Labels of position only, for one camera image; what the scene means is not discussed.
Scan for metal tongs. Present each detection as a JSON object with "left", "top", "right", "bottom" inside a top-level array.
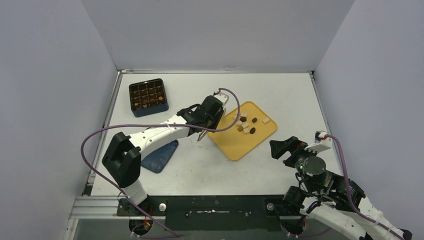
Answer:
[{"left": 197, "top": 130, "right": 210, "bottom": 142}]

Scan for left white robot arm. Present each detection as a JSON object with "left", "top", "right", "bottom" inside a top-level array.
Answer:
[{"left": 101, "top": 93, "right": 229, "bottom": 215}]

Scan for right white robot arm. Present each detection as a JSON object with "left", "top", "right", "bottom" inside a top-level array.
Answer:
[{"left": 266, "top": 131, "right": 413, "bottom": 240}]

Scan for blue chocolate box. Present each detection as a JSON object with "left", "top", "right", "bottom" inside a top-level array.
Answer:
[{"left": 128, "top": 78, "right": 169, "bottom": 118}]

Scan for yellow plastic tray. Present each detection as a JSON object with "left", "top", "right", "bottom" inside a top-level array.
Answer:
[{"left": 208, "top": 101, "right": 278, "bottom": 161}]

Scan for blue box lid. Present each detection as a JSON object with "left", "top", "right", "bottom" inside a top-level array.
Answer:
[{"left": 140, "top": 140, "right": 179, "bottom": 174}]

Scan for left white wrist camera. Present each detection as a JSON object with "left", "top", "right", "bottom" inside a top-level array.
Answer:
[{"left": 213, "top": 89, "right": 229, "bottom": 109}]

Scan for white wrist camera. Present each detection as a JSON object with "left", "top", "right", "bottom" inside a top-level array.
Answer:
[
  {"left": 213, "top": 89, "right": 229, "bottom": 109},
  {"left": 305, "top": 131, "right": 333, "bottom": 154}
]

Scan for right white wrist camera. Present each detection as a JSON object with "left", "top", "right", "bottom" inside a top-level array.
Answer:
[{"left": 305, "top": 131, "right": 333, "bottom": 154}]

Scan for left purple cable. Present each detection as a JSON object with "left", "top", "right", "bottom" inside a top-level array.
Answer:
[{"left": 81, "top": 87, "right": 242, "bottom": 239}]

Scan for purple cable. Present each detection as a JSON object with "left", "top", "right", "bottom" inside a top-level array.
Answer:
[
  {"left": 319, "top": 133, "right": 407, "bottom": 240},
  {"left": 81, "top": 87, "right": 242, "bottom": 239}
]

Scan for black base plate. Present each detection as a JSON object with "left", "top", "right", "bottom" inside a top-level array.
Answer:
[{"left": 116, "top": 195, "right": 316, "bottom": 232}]

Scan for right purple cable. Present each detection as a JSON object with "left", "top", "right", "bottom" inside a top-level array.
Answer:
[{"left": 319, "top": 133, "right": 407, "bottom": 240}]

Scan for aluminium rail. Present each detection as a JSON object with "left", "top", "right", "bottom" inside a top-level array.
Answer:
[{"left": 70, "top": 195, "right": 299, "bottom": 220}]

